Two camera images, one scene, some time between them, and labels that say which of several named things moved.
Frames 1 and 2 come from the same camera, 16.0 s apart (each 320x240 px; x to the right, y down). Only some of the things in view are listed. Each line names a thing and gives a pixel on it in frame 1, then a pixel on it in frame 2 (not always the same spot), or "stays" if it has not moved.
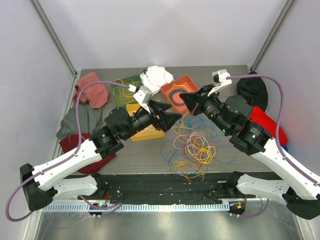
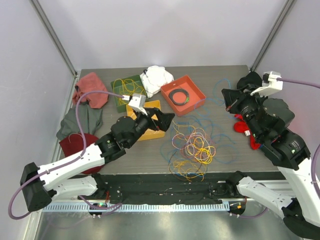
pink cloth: x=96 y=94 stays
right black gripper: x=194 y=101 -> x=233 y=97
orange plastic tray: x=170 y=94 stays
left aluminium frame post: x=50 y=31 stays
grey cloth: x=90 y=118 stays
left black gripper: x=166 y=119 -> x=164 y=119
